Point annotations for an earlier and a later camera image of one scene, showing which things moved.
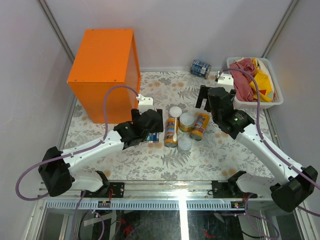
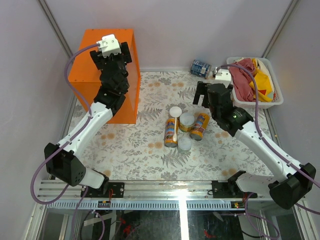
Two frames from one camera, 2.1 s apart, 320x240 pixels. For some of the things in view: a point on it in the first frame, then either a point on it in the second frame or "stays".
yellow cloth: [265, 81] stays
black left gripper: [159, 128] → [98, 58]
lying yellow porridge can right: [201, 124] stays
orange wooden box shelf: [107, 58] stays
